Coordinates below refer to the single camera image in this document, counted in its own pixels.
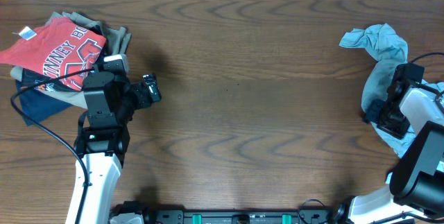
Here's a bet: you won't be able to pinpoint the light blue t-shirt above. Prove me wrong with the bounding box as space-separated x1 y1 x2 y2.
339 23 444 158

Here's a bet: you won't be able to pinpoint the navy blue folded garment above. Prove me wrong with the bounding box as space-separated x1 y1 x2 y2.
19 90 71 122

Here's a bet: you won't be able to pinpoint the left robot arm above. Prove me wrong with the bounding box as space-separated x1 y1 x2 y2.
66 71 162 223

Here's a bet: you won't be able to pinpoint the black printed folded t-shirt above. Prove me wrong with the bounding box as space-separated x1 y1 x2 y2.
20 25 108 93

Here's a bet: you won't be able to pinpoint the red printed folded t-shirt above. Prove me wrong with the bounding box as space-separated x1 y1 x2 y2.
1 17 106 78

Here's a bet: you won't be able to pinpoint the khaki folded garment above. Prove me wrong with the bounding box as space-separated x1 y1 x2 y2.
10 12 131 109

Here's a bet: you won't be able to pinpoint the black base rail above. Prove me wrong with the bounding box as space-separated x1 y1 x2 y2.
109 200 351 224

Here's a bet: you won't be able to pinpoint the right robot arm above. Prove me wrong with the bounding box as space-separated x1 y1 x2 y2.
337 63 443 223

